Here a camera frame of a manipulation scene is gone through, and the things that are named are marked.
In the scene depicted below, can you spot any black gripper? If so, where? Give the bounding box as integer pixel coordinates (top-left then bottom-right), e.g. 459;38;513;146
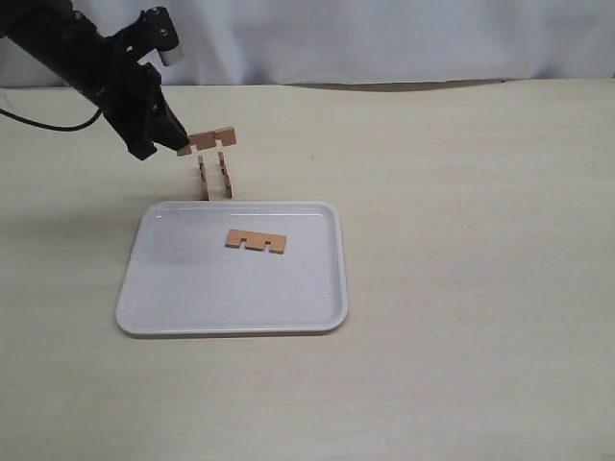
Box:
101;64;190;160

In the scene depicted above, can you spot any notched wooden piece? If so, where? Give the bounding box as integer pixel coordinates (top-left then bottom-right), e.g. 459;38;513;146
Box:
218;151;233;200
177;127;236;157
225;229;287;255
197;155;209;201

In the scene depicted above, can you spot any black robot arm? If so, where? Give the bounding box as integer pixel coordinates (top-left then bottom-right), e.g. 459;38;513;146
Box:
1;1;189;160

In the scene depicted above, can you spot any white backdrop cloth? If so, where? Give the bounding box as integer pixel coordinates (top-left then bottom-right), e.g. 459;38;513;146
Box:
0;0;615;88

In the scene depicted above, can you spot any white rectangular plastic tray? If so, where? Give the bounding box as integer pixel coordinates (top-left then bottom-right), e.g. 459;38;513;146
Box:
115;201;349;337

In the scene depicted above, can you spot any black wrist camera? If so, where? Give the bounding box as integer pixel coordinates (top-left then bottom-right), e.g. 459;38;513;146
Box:
112;6;184;67

